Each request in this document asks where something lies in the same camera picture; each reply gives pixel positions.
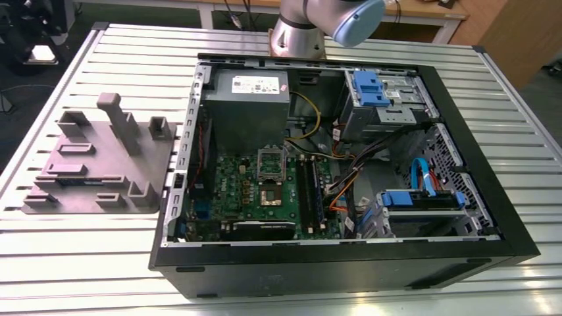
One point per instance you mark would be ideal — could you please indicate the thin metal locking lever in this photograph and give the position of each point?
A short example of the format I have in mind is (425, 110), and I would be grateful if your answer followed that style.
(286, 153)

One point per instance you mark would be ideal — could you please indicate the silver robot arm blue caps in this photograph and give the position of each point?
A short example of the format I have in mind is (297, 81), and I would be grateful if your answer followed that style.
(294, 36)

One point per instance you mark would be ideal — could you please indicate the black office chair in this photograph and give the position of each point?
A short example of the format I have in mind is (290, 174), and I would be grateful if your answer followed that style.
(31, 70)

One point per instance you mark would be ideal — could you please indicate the grey parts rack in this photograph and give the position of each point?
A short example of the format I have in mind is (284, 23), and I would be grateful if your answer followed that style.
(110, 158)

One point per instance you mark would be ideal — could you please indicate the RAM stick on rack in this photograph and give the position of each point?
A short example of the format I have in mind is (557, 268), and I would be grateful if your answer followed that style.
(81, 182)

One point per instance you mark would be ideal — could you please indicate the grey power supply unit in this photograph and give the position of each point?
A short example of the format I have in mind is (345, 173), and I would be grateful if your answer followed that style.
(246, 118)

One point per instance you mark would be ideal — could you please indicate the green motherboard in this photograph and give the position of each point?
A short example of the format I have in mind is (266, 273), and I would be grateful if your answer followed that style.
(237, 210)

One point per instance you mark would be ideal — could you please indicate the blue plastic drive carrier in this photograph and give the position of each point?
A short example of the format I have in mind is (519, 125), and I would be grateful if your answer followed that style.
(369, 85)

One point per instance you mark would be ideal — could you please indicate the black graphics card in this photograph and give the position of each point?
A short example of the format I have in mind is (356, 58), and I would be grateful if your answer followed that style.
(264, 232)

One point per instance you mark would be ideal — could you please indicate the silver drive cage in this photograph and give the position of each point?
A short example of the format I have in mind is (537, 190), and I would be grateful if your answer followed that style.
(396, 116)

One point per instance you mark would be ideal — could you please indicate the wooden desk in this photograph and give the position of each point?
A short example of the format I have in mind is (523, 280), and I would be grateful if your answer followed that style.
(440, 13)

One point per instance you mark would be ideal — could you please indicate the hard disk in blue carrier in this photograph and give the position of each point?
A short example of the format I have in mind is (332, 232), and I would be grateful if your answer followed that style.
(397, 199)

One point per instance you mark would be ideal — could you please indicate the black open PC case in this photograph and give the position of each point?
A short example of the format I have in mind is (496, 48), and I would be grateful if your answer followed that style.
(334, 270)

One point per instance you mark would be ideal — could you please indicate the silver disk bay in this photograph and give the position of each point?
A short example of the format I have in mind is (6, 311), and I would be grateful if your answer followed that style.
(421, 213)

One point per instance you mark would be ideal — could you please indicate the wooden cabinet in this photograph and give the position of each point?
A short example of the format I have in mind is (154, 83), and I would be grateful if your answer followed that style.
(519, 33)

